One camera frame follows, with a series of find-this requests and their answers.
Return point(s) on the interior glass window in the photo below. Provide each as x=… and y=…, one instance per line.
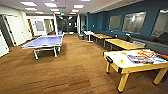
x=134, y=22
x=160, y=22
x=115, y=22

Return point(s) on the blue ping pong table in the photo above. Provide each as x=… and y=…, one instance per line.
x=43, y=41

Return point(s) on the dark grey sofa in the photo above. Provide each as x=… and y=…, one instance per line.
x=153, y=43

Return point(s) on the ceiling light panel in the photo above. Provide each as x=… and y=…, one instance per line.
x=78, y=6
x=28, y=3
x=50, y=5

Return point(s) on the blue colourful game box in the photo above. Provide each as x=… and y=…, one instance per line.
x=140, y=59

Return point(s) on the yellow wooden table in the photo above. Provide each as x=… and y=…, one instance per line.
x=123, y=44
x=101, y=36

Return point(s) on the white round table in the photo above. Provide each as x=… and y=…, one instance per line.
x=88, y=33

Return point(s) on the small dark trash bin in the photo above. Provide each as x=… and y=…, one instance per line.
x=81, y=36

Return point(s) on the white double door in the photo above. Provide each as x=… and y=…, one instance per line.
x=15, y=30

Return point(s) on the orange plastic item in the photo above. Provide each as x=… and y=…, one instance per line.
x=164, y=57

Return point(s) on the white table with toys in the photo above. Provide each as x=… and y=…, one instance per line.
x=133, y=68

